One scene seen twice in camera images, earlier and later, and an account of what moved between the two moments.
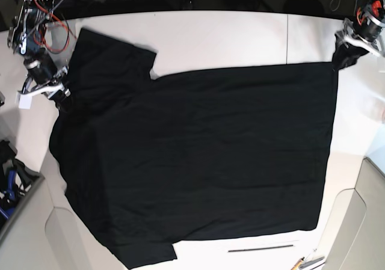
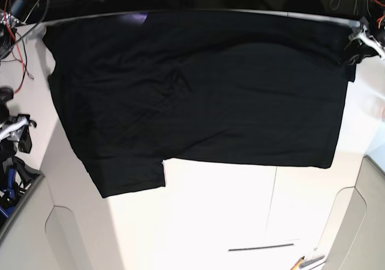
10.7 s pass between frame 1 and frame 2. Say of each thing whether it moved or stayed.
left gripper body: moved
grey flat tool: stayed
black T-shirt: moved
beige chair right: stayed
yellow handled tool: stayed
